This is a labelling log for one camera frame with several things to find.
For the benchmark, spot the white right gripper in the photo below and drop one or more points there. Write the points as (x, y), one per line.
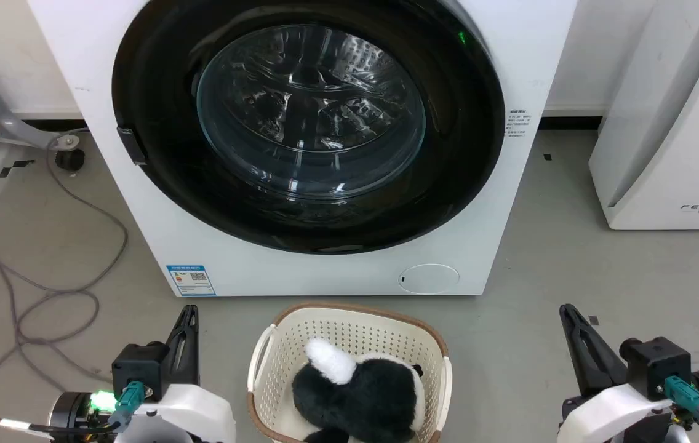
(608, 412)

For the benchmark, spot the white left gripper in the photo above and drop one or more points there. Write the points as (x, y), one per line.
(195, 412)

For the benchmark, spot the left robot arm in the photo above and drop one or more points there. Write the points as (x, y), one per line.
(72, 412)

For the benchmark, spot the white front-load washing machine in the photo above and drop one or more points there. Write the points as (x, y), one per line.
(300, 271)

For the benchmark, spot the black round washer door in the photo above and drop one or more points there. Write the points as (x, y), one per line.
(159, 92)

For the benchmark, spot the blue energy label sticker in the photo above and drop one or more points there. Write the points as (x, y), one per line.
(191, 280)

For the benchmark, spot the cream perforated laundry basket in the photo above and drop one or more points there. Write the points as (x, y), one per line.
(349, 326)

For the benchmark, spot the round white filter cover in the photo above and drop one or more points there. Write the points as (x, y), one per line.
(428, 279)

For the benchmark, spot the black and white plush toy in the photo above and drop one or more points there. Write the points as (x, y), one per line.
(374, 394)

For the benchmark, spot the black caster wheel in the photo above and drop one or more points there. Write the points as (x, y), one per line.
(70, 160)

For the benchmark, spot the white air purifier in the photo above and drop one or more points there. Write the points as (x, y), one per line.
(675, 123)

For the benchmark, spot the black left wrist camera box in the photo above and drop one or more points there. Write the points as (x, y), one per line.
(140, 366)

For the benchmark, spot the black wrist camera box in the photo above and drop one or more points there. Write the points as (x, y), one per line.
(140, 366)
(654, 363)

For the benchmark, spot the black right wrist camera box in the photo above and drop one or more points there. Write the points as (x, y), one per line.
(654, 363)

